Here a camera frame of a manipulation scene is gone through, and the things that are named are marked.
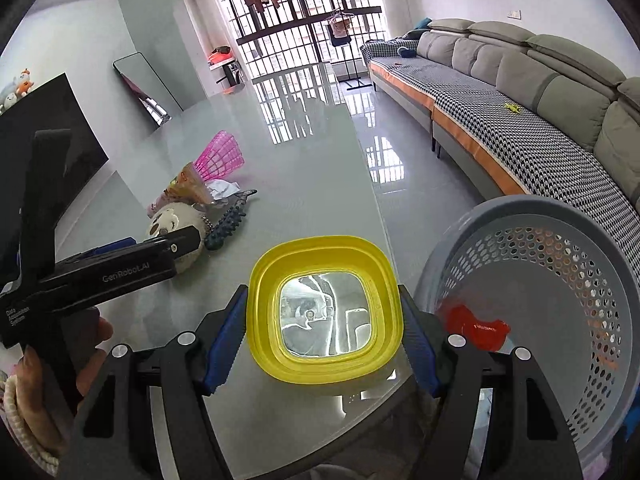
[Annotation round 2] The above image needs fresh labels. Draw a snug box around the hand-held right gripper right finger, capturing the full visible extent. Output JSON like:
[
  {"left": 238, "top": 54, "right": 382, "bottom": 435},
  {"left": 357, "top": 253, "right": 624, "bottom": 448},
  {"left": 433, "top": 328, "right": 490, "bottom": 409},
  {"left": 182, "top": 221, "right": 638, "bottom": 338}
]
[{"left": 397, "top": 284, "right": 586, "bottom": 480}]

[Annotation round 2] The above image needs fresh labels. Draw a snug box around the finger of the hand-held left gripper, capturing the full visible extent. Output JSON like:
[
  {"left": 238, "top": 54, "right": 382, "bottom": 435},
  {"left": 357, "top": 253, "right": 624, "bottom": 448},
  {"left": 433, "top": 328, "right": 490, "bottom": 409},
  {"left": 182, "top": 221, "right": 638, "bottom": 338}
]
[
  {"left": 97, "top": 224, "right": 204, "bottom": 266},
  {"left": 15, "top": 129, "right": 73, "bottom": 283}
]

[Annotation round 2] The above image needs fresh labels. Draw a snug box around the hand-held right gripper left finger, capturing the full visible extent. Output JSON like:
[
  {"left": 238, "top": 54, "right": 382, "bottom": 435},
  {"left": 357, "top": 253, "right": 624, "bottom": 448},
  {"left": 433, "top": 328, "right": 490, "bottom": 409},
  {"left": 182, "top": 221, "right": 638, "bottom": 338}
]
[{"left": 59, "top": 284, "right": 250, "bottom": 480}]

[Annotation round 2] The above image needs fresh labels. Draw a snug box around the beige plush toy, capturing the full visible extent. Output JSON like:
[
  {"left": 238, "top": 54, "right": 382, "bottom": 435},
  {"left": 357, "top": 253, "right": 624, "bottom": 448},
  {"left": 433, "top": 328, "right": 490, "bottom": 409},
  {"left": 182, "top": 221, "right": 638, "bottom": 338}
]
[{"left": 146, "top": 201, "right": 208, "bottom": 273}]

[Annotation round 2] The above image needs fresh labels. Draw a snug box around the red plastic bag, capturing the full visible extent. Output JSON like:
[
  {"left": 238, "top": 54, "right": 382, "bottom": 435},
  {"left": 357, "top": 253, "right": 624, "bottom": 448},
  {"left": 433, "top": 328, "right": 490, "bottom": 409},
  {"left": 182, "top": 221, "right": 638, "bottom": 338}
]
[{"left": 442, "top": 304, "right": 511, "bottom": 353}]

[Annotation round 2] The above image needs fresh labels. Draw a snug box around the grey perforated laundry basket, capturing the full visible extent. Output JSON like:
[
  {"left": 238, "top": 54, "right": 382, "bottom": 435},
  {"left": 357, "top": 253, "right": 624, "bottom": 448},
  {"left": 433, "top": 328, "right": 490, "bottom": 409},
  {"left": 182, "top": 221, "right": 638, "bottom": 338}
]
[{"left": 415, "top": 195, "right": 640, "bottom": 466}]

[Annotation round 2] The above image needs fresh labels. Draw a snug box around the person's left forearm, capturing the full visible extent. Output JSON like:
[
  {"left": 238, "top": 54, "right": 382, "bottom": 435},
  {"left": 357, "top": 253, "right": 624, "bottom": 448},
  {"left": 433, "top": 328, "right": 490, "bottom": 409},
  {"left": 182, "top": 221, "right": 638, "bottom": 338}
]
[{"left": 0, "top": 367, "right": 61, "bottom": 476}]

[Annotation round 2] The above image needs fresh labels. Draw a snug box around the person's left hand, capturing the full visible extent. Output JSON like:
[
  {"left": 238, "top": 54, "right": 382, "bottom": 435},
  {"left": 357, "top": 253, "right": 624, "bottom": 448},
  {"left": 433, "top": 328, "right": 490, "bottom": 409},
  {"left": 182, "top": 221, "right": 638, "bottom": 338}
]
[{"left": 10, "top": 305, "right": 115, "bottom": 461}]

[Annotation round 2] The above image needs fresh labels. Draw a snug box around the black spiky massage brush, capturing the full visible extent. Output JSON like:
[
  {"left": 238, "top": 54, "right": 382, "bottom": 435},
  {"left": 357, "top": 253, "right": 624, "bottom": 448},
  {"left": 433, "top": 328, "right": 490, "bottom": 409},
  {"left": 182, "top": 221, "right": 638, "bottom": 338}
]
[{"left": 204, "top": 189, "right": 258, "bottom": 252}]

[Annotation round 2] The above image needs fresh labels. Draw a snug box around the pink snack packet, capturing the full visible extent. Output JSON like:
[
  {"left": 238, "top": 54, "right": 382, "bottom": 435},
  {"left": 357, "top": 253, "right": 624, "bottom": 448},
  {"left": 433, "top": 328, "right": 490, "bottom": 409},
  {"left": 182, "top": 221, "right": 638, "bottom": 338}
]
[{"left": 147, "top": 162, "right": 213, "bottom": 216}]

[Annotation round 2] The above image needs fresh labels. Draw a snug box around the black television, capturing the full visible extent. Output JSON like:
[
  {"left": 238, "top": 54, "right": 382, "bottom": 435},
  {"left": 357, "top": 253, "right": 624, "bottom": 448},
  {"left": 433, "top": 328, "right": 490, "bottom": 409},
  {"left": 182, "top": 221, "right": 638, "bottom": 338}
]
[{"left": 0, "top": 72, "right": 110, "bottom": 271}]

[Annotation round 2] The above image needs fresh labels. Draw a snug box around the crumpled white paper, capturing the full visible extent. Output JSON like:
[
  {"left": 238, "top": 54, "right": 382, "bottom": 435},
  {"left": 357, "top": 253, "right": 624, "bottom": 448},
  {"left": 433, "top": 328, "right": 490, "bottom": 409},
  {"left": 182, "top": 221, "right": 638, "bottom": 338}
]
[{"left": 207, "top": 179, "right": 241, "bottom": 200}]

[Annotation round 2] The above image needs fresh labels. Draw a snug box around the pink plastic mesh fan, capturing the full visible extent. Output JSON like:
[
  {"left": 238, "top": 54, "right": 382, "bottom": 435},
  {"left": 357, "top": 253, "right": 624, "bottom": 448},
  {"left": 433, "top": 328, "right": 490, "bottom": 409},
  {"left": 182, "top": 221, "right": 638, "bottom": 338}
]
[{"left": 194, "top": 130, "right": 246, "bottom": 181}]

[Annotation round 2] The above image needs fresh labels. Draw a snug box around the orange and white plush toy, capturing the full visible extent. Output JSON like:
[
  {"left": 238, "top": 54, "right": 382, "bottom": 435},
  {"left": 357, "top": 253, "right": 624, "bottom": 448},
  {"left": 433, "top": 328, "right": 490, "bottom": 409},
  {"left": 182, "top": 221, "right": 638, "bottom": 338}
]
[{"left": 15, "top": 67, "right": 36, "bottom": 98}]

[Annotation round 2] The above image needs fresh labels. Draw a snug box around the leaning floor mirror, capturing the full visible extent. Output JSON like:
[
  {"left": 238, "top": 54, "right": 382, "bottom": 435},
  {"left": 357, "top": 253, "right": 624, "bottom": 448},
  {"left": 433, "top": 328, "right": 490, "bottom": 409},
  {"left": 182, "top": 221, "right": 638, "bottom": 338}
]
[{"left": 112, "top": 52, "right": 186, "bottom": 126}]

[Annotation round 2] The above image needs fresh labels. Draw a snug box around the orange cloth bundle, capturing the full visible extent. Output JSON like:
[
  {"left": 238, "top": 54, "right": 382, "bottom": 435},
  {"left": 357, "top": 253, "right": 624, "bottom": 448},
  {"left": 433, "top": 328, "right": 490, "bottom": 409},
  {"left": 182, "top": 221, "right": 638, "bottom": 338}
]
[{"left": 207, "top": 46, "right": 235, "bottom": 68}]

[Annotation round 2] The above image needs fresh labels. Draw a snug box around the black window grille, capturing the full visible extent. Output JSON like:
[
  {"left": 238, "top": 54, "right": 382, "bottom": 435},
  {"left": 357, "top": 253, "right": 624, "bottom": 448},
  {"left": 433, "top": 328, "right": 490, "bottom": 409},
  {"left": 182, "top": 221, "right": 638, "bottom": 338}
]
[{"left": 212, "top": 0, "right": 388, "bottom": 81}]

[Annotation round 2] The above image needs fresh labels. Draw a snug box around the grey sofa with houndstooth cover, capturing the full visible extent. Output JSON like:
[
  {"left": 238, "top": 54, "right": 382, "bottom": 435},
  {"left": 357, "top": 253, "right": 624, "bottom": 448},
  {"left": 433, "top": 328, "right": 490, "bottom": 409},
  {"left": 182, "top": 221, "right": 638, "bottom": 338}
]
[{"left": 361, "top": 39, "right": 640, "bottom": 271}]

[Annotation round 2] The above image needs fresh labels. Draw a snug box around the black clothes stand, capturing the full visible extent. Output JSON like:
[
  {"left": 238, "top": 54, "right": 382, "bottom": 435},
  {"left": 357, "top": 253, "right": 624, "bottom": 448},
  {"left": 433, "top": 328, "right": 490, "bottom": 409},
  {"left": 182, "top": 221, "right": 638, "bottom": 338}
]
[{"left": 322, "top": 10, "right": 368, "bottom": 90}]

